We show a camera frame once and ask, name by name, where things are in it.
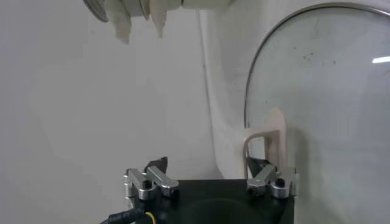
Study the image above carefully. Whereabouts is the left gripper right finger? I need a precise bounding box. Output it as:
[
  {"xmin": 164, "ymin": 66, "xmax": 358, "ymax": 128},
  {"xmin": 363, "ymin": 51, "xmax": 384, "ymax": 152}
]
[{"xmin": 246, "ymin": 156, "xmax": 298, "ymax": 199}]

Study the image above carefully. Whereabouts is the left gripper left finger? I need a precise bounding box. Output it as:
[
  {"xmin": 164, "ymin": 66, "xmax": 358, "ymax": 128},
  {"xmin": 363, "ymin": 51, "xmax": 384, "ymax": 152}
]
[{"xmin": 123, "ymin": 156, "xmax": 180, "ymax": 201}]

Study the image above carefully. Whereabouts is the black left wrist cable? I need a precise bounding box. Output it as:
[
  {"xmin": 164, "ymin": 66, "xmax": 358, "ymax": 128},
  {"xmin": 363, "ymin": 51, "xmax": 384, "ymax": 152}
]
[{"xmin": 99, "ymin": 206, "xmax": 157, "ymax": 224}]

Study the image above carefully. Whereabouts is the white electric cooker base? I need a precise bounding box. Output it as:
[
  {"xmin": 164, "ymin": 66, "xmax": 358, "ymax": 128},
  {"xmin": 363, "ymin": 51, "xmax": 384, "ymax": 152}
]
[{"xmin": 148, "ymin": 0, "xmax": 236, "ymax": 40}]

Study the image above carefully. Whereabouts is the glass lid with white handle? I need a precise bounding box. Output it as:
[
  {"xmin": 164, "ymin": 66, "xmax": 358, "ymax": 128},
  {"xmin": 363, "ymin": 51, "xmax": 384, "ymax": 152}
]
[{"xmin": 243, "ymin": 2, "xmax": 390, "ymax": 224}]

